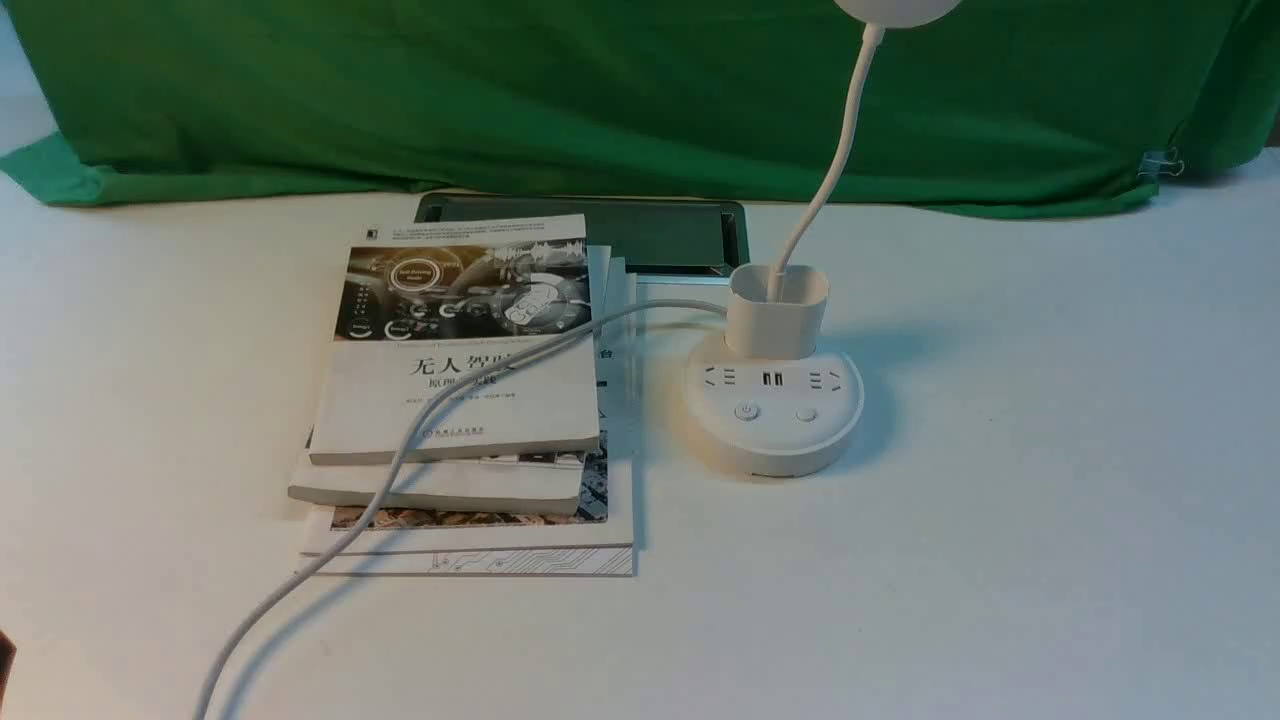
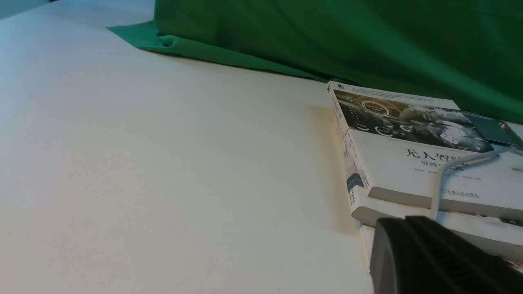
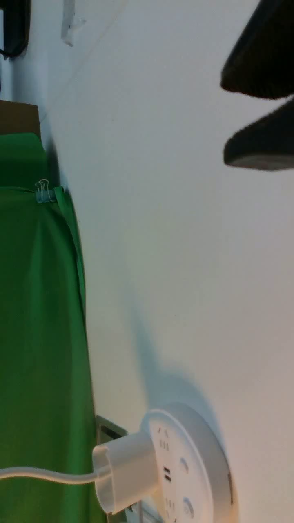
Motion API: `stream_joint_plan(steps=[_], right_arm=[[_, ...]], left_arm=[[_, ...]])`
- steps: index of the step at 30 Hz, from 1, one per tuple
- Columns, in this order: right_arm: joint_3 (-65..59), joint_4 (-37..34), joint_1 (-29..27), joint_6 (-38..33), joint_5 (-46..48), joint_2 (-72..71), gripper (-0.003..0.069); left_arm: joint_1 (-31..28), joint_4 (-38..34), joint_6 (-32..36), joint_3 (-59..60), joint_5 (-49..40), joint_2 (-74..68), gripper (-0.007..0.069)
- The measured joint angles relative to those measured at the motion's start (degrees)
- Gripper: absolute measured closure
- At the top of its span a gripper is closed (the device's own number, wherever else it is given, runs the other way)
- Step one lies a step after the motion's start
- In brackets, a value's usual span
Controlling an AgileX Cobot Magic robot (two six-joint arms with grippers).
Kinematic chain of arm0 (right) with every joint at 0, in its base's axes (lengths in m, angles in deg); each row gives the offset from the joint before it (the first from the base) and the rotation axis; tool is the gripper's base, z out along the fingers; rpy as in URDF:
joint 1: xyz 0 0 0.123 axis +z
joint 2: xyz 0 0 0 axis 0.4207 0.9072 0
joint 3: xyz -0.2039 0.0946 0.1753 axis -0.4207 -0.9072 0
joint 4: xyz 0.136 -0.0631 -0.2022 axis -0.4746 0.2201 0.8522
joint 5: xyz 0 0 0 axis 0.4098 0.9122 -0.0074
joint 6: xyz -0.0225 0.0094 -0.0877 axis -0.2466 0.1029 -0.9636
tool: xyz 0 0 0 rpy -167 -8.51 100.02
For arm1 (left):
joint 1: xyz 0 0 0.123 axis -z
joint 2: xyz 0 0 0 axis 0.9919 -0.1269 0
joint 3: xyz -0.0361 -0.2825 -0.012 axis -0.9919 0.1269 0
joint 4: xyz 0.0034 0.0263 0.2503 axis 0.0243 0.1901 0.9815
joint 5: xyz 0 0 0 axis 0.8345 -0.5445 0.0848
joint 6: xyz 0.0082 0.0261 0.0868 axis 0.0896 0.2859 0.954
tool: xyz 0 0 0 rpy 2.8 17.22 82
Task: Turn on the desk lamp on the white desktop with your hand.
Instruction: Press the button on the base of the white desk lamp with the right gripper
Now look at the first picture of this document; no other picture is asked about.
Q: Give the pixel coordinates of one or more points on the white desk lamp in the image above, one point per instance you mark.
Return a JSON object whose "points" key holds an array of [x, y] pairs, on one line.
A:
{"points": [[767, 396]]}

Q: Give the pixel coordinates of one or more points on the bottom book circuit pattern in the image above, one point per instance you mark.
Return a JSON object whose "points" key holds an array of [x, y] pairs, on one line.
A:
{"points": [[480, 563]]}

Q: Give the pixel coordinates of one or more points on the top white book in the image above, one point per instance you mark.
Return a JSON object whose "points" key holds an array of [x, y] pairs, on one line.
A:
{"points": [[431, 351]]}

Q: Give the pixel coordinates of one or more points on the green backdrop cloth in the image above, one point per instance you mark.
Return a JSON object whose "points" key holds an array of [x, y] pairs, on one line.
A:
{"points": [[1002, 109]]}

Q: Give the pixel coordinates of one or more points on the metal binder clip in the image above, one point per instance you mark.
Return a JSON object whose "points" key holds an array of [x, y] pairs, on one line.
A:
{"points": [[1158, 164]]}

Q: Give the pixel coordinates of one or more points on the black desk cable box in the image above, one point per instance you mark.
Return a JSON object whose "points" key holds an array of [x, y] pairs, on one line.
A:
{"points": [[673, 238]]}

